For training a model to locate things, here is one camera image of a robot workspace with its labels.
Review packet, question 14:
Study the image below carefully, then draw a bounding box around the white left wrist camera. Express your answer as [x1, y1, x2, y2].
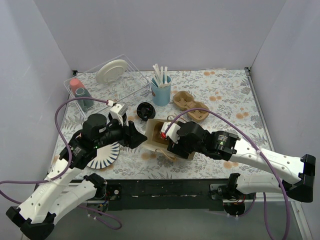
[107, 100, 128, 126]

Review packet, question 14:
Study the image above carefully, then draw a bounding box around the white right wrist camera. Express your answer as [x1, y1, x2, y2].
[160, 122, 181, 144]

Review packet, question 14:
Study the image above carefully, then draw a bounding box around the blue cylindrical holder cup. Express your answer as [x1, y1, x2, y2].
[151, 76, 172, 107]

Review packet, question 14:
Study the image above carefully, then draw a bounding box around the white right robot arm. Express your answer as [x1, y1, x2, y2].
[161, 121, 316, 203]

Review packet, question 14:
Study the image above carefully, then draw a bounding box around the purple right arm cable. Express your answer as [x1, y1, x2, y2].
[166, 108, 292, 240]

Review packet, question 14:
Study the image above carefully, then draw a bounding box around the floral patterned table mat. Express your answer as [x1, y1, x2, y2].
[51, 69, 271, 181]

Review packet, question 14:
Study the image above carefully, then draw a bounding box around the teal plastic cup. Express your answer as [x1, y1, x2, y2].
[75, 87, 95, 113]

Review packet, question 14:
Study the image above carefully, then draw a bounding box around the pink plastic cup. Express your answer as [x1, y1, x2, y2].
[69, 78, 85, 97]

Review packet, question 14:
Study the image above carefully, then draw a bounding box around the white ceramic plate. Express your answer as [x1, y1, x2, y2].
[95, 59, 128, 84]

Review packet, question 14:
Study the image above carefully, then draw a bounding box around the brown pulp cup carrier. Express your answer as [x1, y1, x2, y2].
[172, 90, 209, 123]

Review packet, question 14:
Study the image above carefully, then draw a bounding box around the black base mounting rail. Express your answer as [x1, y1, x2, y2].
[89, 178, 243, 211]

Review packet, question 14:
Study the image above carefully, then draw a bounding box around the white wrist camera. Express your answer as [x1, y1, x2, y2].
[160, 122, 181, 144]
[107, 100, 128, 126]

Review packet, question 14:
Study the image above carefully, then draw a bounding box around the clear wire dish rack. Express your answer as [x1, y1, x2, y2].
[64, 54, 151, 107]

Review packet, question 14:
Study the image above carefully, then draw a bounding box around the brown paper takeout bag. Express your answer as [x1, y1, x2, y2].
[142, 118, 183, 160]

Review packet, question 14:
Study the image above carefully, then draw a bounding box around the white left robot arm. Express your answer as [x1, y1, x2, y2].
[6, 113, 147, 240]

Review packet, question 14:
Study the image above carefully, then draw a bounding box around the blue striped white plate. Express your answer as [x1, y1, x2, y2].
[87, 142, 120, 170]

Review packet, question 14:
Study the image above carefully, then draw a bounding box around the white wrapped straw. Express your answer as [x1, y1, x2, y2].
[163, 66, 168, 85]
[152, 63, 163, 88]
[160, 66, 164, 88]

